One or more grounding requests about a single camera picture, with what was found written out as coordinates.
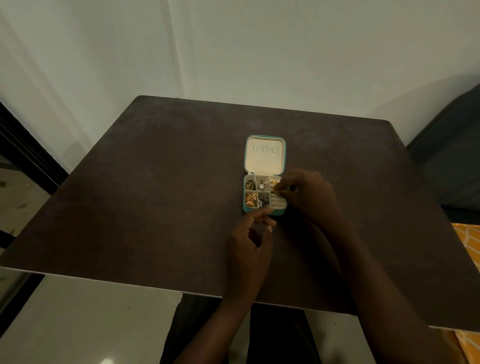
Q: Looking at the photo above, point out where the person's right hand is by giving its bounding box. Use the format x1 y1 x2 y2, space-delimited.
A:
272 168 355 235

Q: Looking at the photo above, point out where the person's left hand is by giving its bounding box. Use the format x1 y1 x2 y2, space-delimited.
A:
223 206 278 301

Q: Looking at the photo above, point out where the beige box divider insert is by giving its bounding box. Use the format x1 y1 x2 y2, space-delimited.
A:
244 175 271 209

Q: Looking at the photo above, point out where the teal jewellery box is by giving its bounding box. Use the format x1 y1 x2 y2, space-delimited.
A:
242 134 289 217

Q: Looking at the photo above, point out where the person's right forearm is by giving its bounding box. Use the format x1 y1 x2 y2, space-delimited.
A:
329 221 466 364

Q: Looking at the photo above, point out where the person's left forearm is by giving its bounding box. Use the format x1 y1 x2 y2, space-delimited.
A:
174 292 256 364

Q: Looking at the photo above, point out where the person's right leg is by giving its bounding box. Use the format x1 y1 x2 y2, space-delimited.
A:
245 302 322 364

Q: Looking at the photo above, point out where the person's leg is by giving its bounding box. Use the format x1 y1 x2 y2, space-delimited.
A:
245 302 322 364
160 294 230 364

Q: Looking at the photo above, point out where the person's left leg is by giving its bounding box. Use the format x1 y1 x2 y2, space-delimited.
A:
160 294 230 364

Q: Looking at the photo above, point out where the orange patterned cloth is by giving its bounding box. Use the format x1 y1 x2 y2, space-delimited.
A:
451 223 480 364

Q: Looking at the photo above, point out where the black door frame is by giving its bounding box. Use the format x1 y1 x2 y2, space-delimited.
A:
0 101 69 335

